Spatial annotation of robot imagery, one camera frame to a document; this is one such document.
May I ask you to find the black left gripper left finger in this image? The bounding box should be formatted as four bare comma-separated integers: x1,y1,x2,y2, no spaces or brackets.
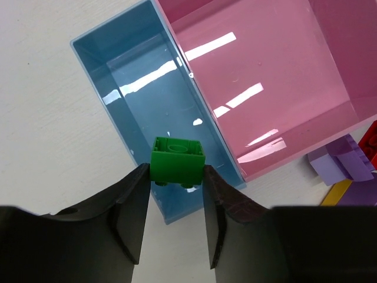
1,163,151,282

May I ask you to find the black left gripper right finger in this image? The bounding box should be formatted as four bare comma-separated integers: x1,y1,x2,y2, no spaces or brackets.
203,165,376,282

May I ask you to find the small green lego brick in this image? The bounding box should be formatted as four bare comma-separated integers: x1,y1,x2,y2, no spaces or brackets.
150,137,206,188

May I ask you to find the purple yellow round lego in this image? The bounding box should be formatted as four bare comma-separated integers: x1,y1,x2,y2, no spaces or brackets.
320,172,376,206

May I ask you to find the lavender lego piece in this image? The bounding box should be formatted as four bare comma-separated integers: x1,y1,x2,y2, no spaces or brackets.
307,134,375,186

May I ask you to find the red curved lego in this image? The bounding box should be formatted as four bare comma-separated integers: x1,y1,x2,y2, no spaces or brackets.
358,120,377,169

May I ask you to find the large pink bin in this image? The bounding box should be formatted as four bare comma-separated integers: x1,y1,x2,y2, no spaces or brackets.
157,1,376,181

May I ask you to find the light blue left bin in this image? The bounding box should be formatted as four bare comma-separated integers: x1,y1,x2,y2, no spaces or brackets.
70,0,247,225

